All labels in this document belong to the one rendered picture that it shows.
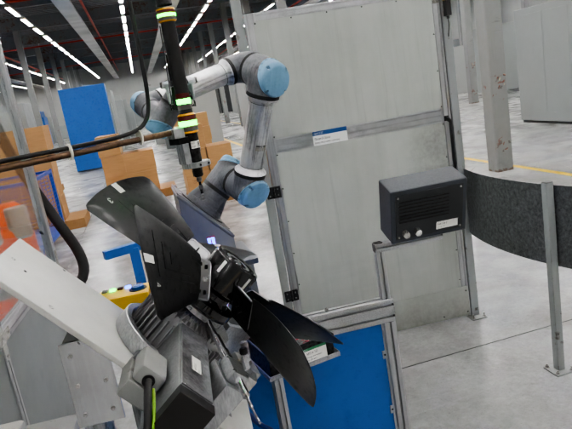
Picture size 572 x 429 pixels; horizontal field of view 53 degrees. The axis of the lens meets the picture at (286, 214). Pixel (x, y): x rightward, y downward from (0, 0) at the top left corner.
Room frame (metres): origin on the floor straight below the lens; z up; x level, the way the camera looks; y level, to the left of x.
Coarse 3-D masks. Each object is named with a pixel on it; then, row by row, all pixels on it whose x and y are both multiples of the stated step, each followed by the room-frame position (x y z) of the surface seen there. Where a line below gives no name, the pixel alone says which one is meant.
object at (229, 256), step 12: (216, 252) 1.29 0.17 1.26; (228, 252) 1.35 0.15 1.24; (216, 264) 1.27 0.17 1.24; (228, 264) 1.26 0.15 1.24; (216, 276) 1.25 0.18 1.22; (228, 276) 1.25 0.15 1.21; (240, 276) 1.25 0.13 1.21; (252, 276) 1.27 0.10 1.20; (216, 288) 1.25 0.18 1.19; (228, 288) 1.25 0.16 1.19; (204, 300) 1.24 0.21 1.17; (216, 300) 1.26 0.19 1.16; (228, 300) 1.26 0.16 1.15; (204, 312) 1.23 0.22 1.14; (216, 312) 1.23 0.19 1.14; (228, 312) 1.28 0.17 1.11
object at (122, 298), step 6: (144, 288) 1.71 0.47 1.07; (102, 294) 1.73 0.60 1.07; (108, 294) 1.72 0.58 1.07; (114, 294) 1.71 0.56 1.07; (120, 294) 1.70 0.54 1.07; (126, 294) 1.69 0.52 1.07; (132, 294) 1.68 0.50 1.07; (138, 294) 1.67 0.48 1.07; (144, 294) 1.67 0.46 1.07; (114, 300) 1.66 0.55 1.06; (120, 300) 1.66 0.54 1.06; (126, 300) 1.67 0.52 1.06; (132, 300) 1.67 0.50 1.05; (138, 300) 1.67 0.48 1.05; (120, 306) 1.66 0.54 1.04; (126, 306) 1.67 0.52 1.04
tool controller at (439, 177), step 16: (400, 176) 1.87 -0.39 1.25; (416, 176) 1.85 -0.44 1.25; (432, 176) 1.84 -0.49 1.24; (448, 176) 1.82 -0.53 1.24; (464, 176) 1.81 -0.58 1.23; (384, 192) 1.82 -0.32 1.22; (400, 192) 1.77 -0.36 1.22; (416, 192) 1.78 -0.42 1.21; (432, 192) 1.79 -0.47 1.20; (448, 192) 1.79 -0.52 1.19; (464, 192) 1.81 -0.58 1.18; (384, 208) 1.84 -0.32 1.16; (400, 208) 1.78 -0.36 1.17; (416, 208) 1.79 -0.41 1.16; (432, 208) 1.80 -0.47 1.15; (448, 208) 1.81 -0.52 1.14; (464, 208) 1.83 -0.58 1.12; (384, 224) 1.86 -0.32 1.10; (400, 224) 1.79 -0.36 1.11; (416, 224) 1.80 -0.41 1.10; (432, 224) 1.82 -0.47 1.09; (448, 224) 1.83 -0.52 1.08; (464, 224) 1.84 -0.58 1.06; (400, 240) 1.81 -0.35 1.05
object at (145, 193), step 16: (144, 176) 1.48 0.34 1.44; (112, 192) 1.36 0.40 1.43; (128, 192) 1.39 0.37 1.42; (144, 192) 1.41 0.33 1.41; (160, 192) 1.44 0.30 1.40; (96, 208) 1.30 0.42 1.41; (112, 208) 1.33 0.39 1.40; (128, 208) 1.35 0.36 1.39; (144, 208) 1.37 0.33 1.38; (160, 208) 1.39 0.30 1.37; (112, 224) 1.30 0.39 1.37; (128, 224) 1.31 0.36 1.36; (176, 224) 1.37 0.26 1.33
